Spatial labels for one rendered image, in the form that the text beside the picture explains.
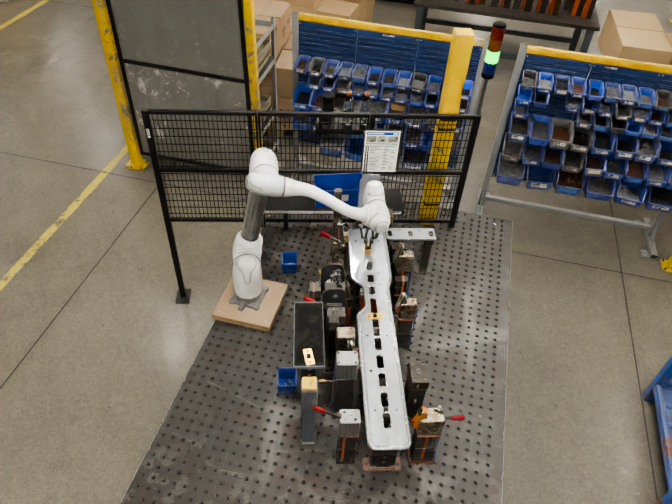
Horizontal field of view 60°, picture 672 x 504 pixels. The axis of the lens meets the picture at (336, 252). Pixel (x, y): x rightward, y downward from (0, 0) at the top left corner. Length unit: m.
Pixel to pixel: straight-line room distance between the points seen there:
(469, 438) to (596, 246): 2.76
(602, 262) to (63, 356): 4.13
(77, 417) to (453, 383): 2.27
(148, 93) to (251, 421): 3.15
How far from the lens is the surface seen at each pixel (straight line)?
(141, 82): 5.20
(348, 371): 2.65
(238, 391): 3.03
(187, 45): 4.81
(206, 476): 2.83
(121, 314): 4.41
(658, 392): 4.22
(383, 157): 3.52
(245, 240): 3.26
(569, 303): 4.74
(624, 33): 5.57
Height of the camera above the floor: 3.24
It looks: 44 degrees down
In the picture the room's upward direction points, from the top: 3 degrees clockwise
